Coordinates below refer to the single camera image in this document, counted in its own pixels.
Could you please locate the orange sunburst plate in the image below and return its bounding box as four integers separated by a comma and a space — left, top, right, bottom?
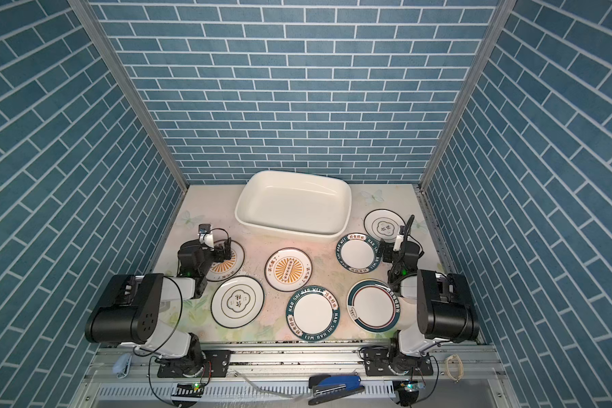
207, 241, 245, 282
265, 248, 313, 292

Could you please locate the light blue small device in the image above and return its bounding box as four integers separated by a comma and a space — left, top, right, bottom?
112, 354, 133, 379

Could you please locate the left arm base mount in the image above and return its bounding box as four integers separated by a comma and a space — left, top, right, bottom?
156, 350, 231, 379

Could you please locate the right circuit board with LED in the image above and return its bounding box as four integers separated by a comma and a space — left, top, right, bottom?
393, 380, 426, 407

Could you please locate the left orange sunburst plate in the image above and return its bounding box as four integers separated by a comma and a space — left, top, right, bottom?
207, 241, 245, 282

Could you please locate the circuit board with led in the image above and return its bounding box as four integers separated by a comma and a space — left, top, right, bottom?
171, 382, 204, 408
393, 380, 426, 407

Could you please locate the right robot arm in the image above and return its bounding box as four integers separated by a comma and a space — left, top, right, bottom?
378, 240, 479, 361

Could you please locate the translucent cable on rail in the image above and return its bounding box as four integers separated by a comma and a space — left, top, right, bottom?
233, 371, 307, 401

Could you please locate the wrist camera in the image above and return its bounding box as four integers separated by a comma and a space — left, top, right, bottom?
393, 225, 407, 253
198, 224, 214, 248

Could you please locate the left circuit board with LED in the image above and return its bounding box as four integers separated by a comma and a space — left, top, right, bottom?
171, 382, 204, 408

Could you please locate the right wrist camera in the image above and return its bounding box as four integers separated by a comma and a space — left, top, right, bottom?
393, 225, 407, 253

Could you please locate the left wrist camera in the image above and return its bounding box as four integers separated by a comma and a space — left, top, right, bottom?
198, 224, 214, 248

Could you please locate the blue black stapler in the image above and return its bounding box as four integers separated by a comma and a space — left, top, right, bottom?
308, 374, 366, 406

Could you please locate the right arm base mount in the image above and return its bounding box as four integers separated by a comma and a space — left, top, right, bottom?
358, 346, 434, 377

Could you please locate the white plate thin dark rim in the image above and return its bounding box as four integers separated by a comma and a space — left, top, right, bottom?
364, 208, 406, 242

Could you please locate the centre orange sunburst plate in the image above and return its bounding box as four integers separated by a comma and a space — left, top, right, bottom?
265, 248, 313, 292

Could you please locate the large plate green lettered rim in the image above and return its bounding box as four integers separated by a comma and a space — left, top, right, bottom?
285, 286, 341, 343

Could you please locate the small plate green lettered rim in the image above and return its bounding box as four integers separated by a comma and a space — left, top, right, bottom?
335, 233, 381, 274

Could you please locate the white plastic bin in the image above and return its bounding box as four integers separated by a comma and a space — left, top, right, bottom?
235, 170, 352, 242

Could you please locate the white plate black clover outline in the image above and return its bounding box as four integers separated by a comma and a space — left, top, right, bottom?
211, 276, 265, 329

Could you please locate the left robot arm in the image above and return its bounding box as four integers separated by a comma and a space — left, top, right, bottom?
85, 235, 232, 363

